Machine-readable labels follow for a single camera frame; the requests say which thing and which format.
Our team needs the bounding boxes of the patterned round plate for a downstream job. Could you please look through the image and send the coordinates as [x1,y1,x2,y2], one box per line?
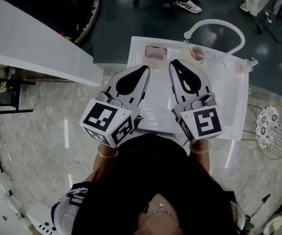
[255,105,280,148]

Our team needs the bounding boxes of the pink pump dispenser bottle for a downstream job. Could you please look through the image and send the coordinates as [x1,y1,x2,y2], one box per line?
[236,57,259,73]

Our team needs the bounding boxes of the white panel with black dots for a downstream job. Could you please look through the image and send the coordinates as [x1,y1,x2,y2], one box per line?
[24,204,58,235]

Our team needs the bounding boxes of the clear plastic faucet handle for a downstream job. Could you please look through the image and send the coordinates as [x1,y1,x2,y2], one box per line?
[210,53,229,70]

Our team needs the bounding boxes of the thin pendant necklace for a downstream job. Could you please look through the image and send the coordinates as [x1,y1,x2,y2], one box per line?
[143,202,180,227]

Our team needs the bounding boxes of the pink cup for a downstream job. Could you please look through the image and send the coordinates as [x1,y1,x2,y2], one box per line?
[190,45,207,63]

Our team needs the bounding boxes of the person's black white shirt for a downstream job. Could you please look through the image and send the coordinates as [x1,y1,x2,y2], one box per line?
[51,181,246,235]

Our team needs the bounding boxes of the gold bangle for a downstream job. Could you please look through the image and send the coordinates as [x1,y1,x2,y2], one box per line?
[97,145,119,159]

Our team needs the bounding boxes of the pink soap dish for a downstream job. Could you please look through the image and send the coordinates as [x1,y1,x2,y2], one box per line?
[144,45,169,63]

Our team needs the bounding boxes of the white square pillar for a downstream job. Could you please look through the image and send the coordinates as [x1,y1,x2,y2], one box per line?
[0,0,104,87]

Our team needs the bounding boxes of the white plastic sink basin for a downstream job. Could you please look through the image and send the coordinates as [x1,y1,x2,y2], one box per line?
[127,35,250,141]

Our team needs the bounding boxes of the black round wheel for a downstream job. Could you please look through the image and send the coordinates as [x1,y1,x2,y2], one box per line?
[72,0,101,46]

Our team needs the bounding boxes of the pale pink bangle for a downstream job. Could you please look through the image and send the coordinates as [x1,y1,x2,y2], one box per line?
[189,144,210,155]

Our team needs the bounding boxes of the person's left forearm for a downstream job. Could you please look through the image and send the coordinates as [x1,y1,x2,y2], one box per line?
[92,142,119,176]

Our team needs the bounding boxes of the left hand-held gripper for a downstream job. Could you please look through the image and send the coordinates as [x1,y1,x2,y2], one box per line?
[78,66,151,148]

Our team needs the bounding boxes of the black tripod stick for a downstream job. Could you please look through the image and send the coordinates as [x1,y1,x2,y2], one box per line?
[249,193,271,224]

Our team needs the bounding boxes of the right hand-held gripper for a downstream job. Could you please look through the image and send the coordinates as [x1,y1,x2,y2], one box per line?
[169,59,224,144]

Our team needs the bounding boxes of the teal headed toothbrush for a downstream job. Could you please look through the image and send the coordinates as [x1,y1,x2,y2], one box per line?
[183,39,205,61]

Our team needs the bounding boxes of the black power cable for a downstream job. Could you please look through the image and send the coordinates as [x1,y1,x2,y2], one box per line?
[255,8,282,44]

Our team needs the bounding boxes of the person's chest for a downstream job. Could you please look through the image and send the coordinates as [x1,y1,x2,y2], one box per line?
[138,193,180,235]

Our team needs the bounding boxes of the pale purple soap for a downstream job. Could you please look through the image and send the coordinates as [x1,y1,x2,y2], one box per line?
[146,46,165,58]

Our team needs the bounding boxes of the white curved faucet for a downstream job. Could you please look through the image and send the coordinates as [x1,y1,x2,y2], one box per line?
[183,19,246,58]

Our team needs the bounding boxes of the person's right forearm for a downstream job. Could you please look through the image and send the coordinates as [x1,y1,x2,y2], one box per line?
[189,141,211,173]

